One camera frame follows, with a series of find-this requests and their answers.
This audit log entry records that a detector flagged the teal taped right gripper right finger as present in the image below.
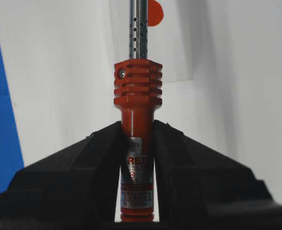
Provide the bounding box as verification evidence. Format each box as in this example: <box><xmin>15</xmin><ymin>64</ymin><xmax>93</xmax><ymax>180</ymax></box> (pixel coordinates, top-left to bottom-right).
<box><xmin>153</xmin><ymin>121</ymin><xmax>282</xmax><ymax>230</ymax></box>

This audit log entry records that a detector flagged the teal taped right gripper left finger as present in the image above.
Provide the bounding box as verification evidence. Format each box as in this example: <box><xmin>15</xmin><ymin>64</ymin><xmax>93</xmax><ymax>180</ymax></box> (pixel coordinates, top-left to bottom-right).
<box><xmin>0</xmin><ymin>122</ymin><xmax>124</xmax><ymax>230</ymax></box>

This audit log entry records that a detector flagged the red handled soldering iron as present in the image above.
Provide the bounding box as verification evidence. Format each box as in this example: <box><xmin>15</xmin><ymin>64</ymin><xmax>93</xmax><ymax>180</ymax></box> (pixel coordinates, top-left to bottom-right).
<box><xmin>113</xmin><ymin>0</ymin><xmax>162</xmax><ymax>222</ymax></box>

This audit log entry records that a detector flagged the right orange dot mark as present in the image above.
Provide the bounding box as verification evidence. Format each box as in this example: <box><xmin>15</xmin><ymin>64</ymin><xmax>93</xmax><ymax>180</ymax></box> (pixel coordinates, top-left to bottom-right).
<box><xmin>148</xmin><ymin>0</ymin><xmax>164</xmax><ymax>26</ymax></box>

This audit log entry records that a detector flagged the white foam board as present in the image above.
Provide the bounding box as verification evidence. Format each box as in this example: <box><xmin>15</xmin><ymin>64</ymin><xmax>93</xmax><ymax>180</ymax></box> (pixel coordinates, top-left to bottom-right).
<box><xmin>0</xmin><ymin>0</ymin><xmax>282</xmax><ymax>204</ymax></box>

